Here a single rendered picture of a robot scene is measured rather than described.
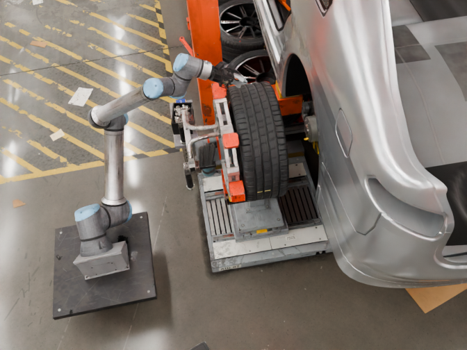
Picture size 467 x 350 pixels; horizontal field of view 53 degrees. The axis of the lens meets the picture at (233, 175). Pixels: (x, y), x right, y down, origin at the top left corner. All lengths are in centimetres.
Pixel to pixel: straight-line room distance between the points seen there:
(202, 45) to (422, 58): 129
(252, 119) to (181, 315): 139
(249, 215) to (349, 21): 158
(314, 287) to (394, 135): 167
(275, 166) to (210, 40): 82
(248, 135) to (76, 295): 141
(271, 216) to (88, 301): 125
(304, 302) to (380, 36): 181
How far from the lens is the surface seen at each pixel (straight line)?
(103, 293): 293
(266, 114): 238
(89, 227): 281
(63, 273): 307
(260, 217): 311
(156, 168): 370
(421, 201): 167
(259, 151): 234
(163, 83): 223
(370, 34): 191
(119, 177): 284
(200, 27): 266
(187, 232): 334
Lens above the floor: 289
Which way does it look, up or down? 54 degrees down
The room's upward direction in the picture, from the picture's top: 4 degrees counter-clockwise
